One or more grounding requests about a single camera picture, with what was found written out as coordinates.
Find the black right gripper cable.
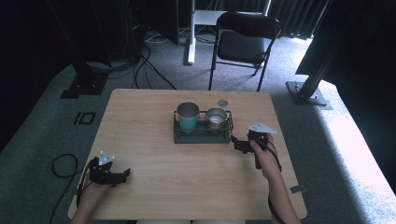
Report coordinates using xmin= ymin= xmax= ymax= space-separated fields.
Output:
xmin=262 ymin=139 xmax=288 ymax=224

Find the black looped cable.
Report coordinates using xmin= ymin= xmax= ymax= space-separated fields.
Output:
xmin=48 ymin=153 xmax=94 ymax=224

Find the black folding chair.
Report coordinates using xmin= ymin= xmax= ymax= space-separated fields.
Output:
xmin=207 ymin=11 xmax=282 ymax=92

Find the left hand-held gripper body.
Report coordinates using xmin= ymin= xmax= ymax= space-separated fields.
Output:
xmin=87 ymin=150 xmax=123 ymax=187

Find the black floor cables bundle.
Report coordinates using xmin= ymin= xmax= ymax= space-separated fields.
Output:
xmin=87 ymin=31 xmax=177 ymax=91

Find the black metal stand, upright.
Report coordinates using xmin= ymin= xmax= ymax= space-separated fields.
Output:
xmin=46 ymin=0 xmax=110 ymax=100

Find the teal metal cup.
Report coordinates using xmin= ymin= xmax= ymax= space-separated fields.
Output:
xmin=176 ymin=102 xmax=201 ymax=134

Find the person's right hand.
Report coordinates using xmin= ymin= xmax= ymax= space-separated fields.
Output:
xmin=249 ymin=133 xmax=282 ymax=182

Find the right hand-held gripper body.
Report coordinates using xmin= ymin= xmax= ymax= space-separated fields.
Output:
xmin=247 ymin=122 xmax=277 ymax=171

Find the person's left hand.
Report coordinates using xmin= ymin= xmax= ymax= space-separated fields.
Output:
xmin=78 ymin=182 xmax=110 ymax=210

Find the silver metal cup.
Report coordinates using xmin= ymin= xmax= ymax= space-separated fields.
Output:
xmin=205 ymin=106 xmax=229 ymax=134

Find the black metal stand, slanted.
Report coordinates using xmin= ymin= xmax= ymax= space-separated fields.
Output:
xmin=285 ymin=18 xmax=344 ymax=111

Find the dark curtain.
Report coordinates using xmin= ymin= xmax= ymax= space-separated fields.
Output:
xmin=192 ymin=0 xmax=331 ymax=40

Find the dark wire basket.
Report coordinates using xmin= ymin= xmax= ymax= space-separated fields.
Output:
xmin=173 ymin=110 xmax=234 ymax=145

